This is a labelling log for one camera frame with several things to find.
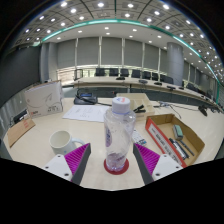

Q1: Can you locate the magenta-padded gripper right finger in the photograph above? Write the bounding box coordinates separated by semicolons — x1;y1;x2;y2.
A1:
131;142;184;186

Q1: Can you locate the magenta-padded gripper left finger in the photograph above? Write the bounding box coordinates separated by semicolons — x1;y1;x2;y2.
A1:
40;142;92;186

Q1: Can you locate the clear plastic water bottle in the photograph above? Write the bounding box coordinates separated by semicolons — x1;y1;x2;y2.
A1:
103;96;137;173

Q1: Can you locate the small white remote control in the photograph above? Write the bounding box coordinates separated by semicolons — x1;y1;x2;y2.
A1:
131;129;148;147

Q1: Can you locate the white ceramic mug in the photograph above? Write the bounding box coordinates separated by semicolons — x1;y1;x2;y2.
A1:
48;129;87;156

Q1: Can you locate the flat round red coaster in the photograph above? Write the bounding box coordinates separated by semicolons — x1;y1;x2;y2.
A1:
103;157;130;176

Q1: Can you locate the black marker pen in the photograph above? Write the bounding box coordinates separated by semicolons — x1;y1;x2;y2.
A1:
168;137;190;160

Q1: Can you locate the green whiteboard eraser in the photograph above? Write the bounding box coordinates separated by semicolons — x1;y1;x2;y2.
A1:
171;124;185;140

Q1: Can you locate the white printed paper sheet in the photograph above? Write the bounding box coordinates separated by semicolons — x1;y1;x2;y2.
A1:
62;104;111;123

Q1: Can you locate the black stapler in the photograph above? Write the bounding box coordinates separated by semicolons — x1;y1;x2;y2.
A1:
133;104;147;114

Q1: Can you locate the open red-edged cardboard box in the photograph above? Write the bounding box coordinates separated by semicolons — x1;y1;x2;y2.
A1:
144;113;206;169

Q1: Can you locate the black conference phone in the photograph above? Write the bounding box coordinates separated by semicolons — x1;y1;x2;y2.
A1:
73;92;99;106

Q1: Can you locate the brown paper envelope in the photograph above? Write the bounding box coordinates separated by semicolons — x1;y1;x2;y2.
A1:
6;117;37;148

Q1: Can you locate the white cardboard paper box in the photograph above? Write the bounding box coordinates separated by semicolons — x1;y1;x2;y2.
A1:
24;80;64;118

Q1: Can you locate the black desktop device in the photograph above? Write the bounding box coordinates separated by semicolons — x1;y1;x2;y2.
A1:
12;109;29;124

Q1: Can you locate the long curved conference table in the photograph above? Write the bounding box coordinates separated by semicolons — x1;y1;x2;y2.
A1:
73;76;221;108

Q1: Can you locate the row of black office chairs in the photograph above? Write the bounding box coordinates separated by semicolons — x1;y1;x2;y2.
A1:
94;67;201;91

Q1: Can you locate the group of ceiling lights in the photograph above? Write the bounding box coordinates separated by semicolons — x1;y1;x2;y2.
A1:
23;0;224;78

